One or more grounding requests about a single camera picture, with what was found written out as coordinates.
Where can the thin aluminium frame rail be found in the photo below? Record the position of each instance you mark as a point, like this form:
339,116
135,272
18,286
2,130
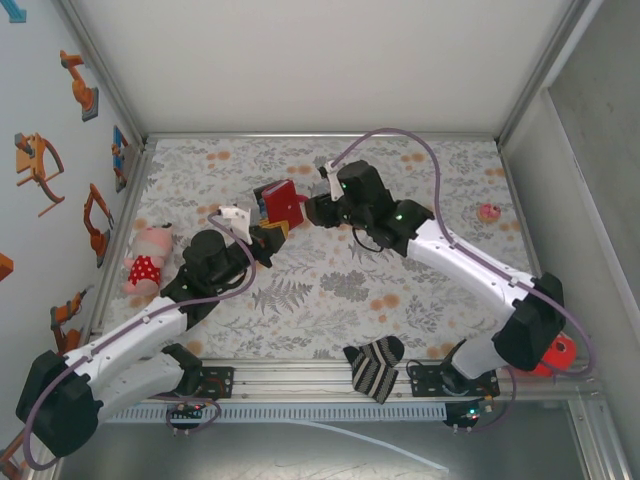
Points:
300,135

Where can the aluminium side rail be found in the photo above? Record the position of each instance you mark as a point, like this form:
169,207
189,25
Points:
114,240

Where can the black beige striped sock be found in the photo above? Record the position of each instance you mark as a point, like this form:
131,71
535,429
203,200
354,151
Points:
372,365

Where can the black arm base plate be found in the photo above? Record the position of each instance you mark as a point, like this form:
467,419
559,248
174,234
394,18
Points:
425,382
220,382

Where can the orange block wall sticker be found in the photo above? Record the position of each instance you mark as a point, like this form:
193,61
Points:
5,267

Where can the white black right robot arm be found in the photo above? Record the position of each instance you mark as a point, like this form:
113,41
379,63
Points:
475,265

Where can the floral print tablecloth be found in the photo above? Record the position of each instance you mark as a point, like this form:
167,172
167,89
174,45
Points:
300,310

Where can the pink toy donut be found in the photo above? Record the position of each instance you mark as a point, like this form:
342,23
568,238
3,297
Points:
489,212

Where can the wide aluminium frame rail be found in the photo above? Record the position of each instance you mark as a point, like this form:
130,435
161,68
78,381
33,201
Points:
300,380

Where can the pink pig plush toy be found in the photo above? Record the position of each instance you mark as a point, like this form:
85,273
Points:
147,260

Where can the black controller board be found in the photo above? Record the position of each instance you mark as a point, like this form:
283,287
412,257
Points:
467,415
192,412

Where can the orange curved frame wall sticker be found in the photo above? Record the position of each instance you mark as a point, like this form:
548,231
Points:
32,160

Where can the blue credit card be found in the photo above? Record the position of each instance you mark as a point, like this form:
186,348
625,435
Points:
261,209

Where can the black credit card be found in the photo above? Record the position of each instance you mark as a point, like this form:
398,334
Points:
262,192

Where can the red fish plush toy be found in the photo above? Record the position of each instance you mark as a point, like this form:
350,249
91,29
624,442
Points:
560,355

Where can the aluminium corner post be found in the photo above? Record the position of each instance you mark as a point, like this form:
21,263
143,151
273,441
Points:
542,70
102,70

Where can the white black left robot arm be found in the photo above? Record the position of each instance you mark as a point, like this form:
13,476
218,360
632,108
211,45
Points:
125,345

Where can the blue orange wall sticker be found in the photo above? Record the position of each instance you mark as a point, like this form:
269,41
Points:
119,155

